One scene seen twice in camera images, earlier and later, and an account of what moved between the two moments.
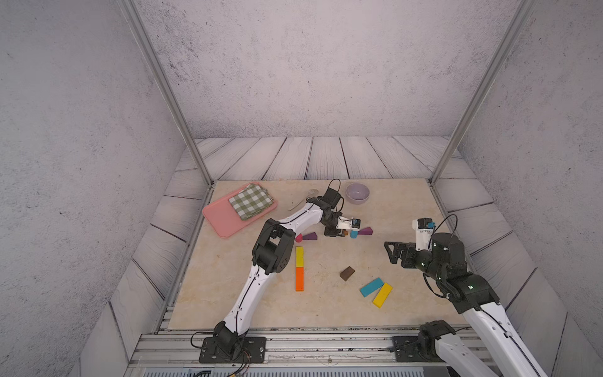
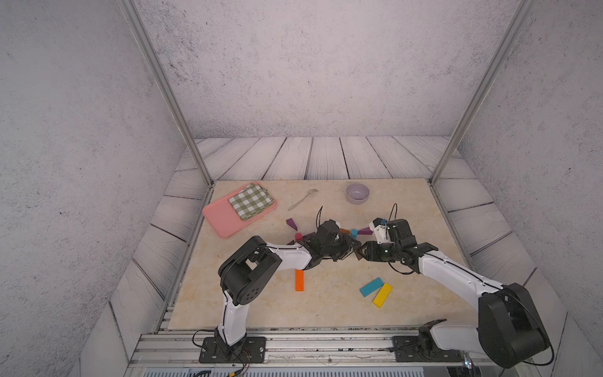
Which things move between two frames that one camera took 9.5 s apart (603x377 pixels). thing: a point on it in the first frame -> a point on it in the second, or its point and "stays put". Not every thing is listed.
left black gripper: (332, 232) -> (348, 247)
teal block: (370, 287) stays put
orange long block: (299, 279) stays put
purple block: (367, 231) stays put
